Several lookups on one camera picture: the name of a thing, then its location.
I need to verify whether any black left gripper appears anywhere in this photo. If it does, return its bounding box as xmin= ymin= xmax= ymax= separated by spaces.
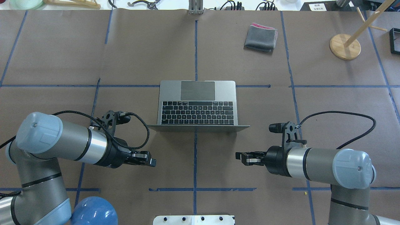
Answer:
xmin=100 ymin=141 xmax=156 ymax=168

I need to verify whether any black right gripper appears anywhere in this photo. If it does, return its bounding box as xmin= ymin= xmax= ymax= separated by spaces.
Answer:
xmin=235 ymin=146 xmax=288 ymax=177

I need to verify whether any grey laptop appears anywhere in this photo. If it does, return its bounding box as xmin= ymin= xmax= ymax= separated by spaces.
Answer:
xmin=149 ymin=80 xmax=248 ymax=132

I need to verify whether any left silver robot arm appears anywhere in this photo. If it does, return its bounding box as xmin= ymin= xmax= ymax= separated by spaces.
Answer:
xmin=1 ymin=111 xmax=156 ymax=225

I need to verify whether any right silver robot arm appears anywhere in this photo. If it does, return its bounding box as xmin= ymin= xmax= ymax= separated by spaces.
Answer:
xmin=235 ymin=146 xmax=399 ymax=225

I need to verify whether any blue desk lamp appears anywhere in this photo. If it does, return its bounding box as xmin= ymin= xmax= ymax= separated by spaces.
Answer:
xmin=70 ymin=196 xmax=118 ymax=225

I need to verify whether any folded grey cloth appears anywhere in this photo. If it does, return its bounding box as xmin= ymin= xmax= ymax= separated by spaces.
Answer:
xmin=244 ymin=23 xmax=278 ymax=52

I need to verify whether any wooden mug tree stand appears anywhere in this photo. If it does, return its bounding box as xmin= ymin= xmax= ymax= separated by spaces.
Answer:
xmin=329 ymin=0 xmax=395 ymax=60

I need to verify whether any wooden dish rack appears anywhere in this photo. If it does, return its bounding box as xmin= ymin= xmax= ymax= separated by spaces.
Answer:
xmin=43 ymin=0 xmax=101 ymax=10

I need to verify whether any wine glass rack tray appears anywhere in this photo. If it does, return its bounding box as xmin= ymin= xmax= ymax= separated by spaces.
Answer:
xmin=389 ymin=27 xmax=400 ymax=55

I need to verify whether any green glass plate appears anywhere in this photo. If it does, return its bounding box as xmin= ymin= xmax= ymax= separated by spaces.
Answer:
xmin=9 ymin=0 xmax=44 ymax=10

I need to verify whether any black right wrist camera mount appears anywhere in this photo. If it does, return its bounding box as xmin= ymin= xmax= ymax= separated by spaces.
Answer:
xmin=268 ymin=121 xmax=307 ymax=150

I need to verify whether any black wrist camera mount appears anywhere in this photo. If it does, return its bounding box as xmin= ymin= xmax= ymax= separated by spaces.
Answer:
xmin=268 ymin=121 xmax=307 ymax=150
xmin=96 ymin=111 xmax=131 ymax=137

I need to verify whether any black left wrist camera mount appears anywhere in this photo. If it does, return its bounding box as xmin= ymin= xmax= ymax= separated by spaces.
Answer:
xmin=96 ymin=111 xmax=131 ymax=137

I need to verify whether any black right camera cable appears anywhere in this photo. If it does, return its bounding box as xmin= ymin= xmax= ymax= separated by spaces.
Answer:
xmin=295 ymin=111 xmax=377 ymax=150

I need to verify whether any black camera cable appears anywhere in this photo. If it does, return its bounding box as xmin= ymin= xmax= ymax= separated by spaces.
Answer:
xmin=0 ymin=110 xmax=151 ymax=197
xmin=295 ymin=111 xmax=377 ymax=150

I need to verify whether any black left camera cable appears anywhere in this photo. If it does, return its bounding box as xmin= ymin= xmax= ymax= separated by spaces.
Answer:
xmin=0 ymin=110 xmax=151 ymax=197

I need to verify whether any aluminium frame post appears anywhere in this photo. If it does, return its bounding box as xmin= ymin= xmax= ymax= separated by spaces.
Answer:
xmin=188 ymin=0 xmax=204 ymax=15

